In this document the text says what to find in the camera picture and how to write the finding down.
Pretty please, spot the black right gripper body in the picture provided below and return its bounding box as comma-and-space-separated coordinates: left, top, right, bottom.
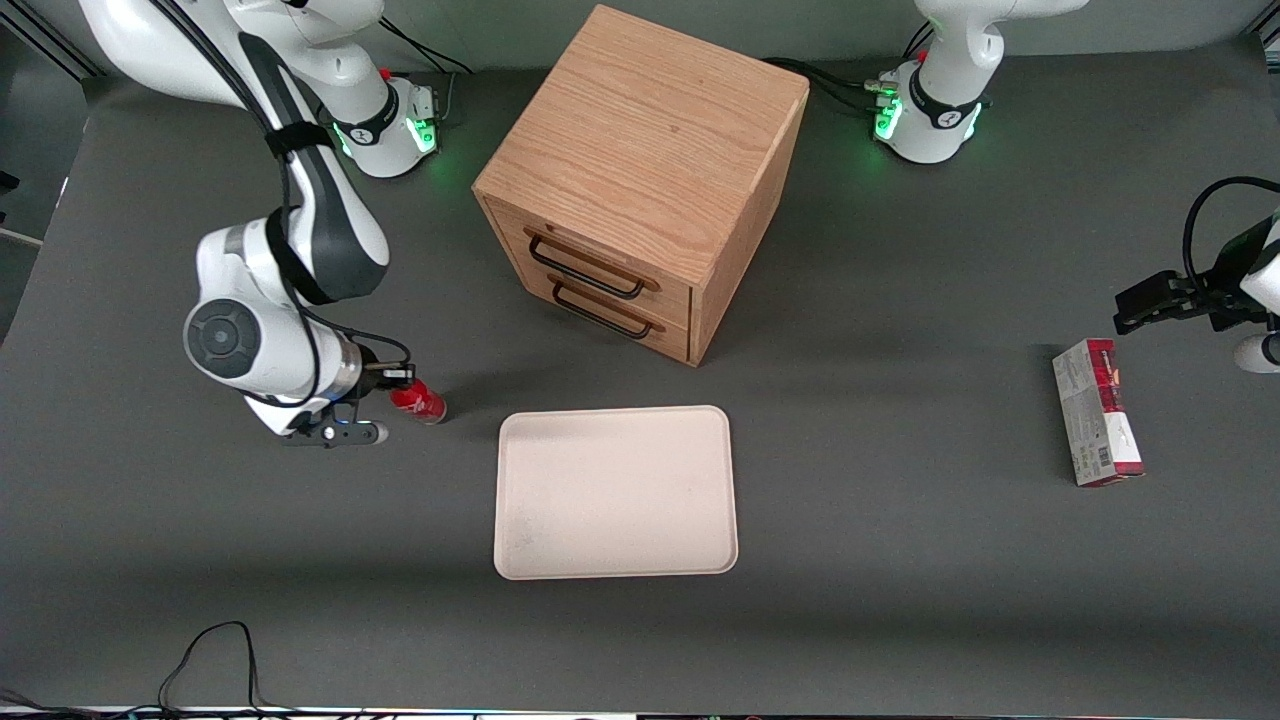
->
335, 345, 389, 406

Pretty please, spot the small red coke bottle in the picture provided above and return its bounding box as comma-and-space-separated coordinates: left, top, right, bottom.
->
388, 378, 448, 426

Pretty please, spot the cream plastic tray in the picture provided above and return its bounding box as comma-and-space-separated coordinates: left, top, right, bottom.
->
493, 405, 740, 581

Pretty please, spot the red plaid cardboard box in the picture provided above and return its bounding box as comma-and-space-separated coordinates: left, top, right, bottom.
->
1052, 338, 1147, 488

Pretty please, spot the wooden drawer front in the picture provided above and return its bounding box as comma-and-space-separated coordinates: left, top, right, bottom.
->
490, 198, 695, 331
515, 255, 693, 363

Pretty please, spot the wooden two-drawer cabinet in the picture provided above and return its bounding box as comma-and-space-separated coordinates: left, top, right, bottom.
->
472, 4, 811, 368

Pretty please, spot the black cable along right arm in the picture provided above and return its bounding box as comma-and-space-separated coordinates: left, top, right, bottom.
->
150, 0, 413, 401

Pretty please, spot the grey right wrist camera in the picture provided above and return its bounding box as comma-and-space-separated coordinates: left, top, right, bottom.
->
283, 400, 390, 448

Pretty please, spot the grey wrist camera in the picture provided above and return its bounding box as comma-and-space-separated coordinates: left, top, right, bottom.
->
1233, 333, 1280, 374
283, 400, 390, 448

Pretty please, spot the black cable loop left wrist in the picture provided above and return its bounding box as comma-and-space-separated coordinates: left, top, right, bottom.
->
1183, 177, 1280, 293

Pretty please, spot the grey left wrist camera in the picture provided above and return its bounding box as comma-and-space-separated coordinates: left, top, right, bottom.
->
1233, 333, 1280, 374

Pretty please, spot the black drawer handle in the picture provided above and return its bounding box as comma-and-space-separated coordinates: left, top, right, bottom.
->
525, 228, 661, 301
548, 275, 666, 341

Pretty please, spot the black cable at table edge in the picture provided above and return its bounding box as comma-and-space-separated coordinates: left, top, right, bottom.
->
0, 620, 301, 720

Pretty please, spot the black right arm base cable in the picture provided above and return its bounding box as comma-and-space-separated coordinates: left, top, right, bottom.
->
375, 18, 473, 77

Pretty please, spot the black arm base cable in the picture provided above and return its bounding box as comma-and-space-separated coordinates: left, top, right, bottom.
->
765, 55, 901, 116
375, 18, 473, 77

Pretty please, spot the black left arm base cable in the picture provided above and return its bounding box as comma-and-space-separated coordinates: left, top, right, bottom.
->
765, 55, 901, 116

